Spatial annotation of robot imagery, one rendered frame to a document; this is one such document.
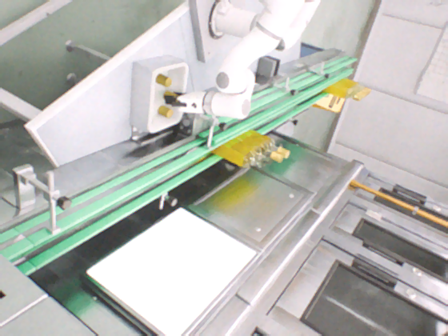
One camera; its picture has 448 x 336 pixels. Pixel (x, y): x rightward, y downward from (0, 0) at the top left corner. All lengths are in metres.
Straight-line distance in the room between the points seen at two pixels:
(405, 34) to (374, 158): 2.22
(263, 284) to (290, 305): 0.10
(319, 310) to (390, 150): 6.47
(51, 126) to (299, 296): 0.87
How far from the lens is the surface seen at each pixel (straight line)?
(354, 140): 7.70
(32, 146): 1.76
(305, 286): 1.29
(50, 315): 0.63
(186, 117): 1.43
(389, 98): 7.35
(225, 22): 1.48
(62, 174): 1.19
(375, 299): 1.37
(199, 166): 1.45
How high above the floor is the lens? 1.60
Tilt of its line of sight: 24 degrees down
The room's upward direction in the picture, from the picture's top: 116 degrees clockwise
